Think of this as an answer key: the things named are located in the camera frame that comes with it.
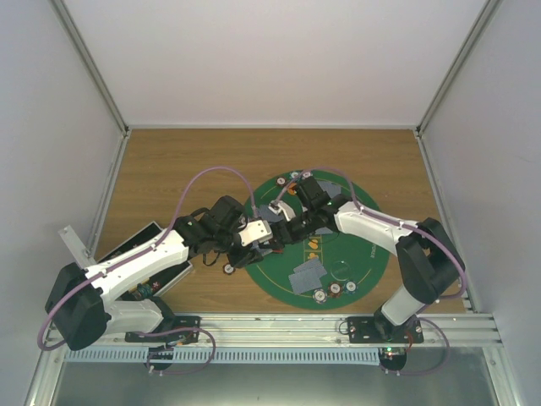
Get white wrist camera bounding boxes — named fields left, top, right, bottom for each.
left=238, top=220, right=273, bottom=247
left=269, top=200, right=297, bottom=222

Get black aluminium poker case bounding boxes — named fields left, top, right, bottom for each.
left=97, top=222, right=193, bottom=301

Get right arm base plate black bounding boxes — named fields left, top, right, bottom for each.
left=338, top=315, right=424, bottom=344

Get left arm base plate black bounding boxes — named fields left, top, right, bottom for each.
left=124, top=315, right=201, bottom=346

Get dealt card small blind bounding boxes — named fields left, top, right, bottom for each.
left=258, top=205, right=282, bottom=223

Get red black chip stack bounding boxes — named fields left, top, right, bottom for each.
left=223, top=263, right=236, bottom=275

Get pulled blue checkered card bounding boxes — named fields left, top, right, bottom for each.
left=314, top=228, right=334, bottom=235

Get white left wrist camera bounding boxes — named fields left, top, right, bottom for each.
left=238, top=220, right=273, bottom=247

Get green round poker mat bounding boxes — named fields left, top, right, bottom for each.
left=243, top=170, right=390, bottom=310

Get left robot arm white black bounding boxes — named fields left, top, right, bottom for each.
left=43, top=195, right=274, bottom=350

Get clear acrylic dealer button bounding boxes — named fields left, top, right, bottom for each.
left=331, top=261, right=352, bottom=281

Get dealt cards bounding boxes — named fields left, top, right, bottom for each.
left=293, top=258, right=327, bottom=277

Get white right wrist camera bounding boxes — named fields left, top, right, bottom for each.
left=269, top=200, right=297, bottom=222

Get grey slotted cable duct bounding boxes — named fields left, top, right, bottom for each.
left=64, top=346, right=380, bottom=366

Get dealt card big blind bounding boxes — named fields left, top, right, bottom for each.
left=318, top=181, right=342, bottom=199

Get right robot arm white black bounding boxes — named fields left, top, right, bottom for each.
left=269, top=173, right=467, bottom=343

